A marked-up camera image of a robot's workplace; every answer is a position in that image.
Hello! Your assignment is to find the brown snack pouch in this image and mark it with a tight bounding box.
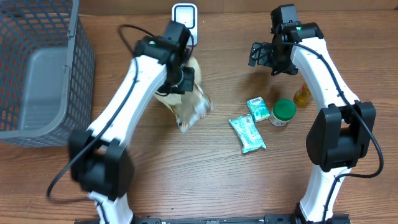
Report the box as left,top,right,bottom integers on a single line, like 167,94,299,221
155,57,214,133

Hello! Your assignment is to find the yellow liquid bottle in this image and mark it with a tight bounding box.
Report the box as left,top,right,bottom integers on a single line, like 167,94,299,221
293,83,312,106

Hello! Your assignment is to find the green lid jar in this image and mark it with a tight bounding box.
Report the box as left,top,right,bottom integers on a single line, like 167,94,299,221
269,99,297,127

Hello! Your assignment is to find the teal tissue pack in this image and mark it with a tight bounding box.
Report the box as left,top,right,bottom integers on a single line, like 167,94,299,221
247,96,270,123

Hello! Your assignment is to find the teal snack bar wrapper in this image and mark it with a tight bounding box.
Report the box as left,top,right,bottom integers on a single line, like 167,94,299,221
229,114,266,154

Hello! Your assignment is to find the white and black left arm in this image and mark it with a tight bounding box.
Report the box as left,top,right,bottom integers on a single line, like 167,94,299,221
65,21,194,223

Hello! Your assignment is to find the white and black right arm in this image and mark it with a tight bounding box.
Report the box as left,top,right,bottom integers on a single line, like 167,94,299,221
248,4,384,223

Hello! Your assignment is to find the white barcode scanner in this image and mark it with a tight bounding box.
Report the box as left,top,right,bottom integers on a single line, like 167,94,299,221
172,2,198,46

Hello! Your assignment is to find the grey plastic mesh basket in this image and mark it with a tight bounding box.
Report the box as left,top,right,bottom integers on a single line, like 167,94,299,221
1,0,95,147

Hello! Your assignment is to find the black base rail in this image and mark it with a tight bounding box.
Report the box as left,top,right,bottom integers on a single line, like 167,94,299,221
74,213,352,224

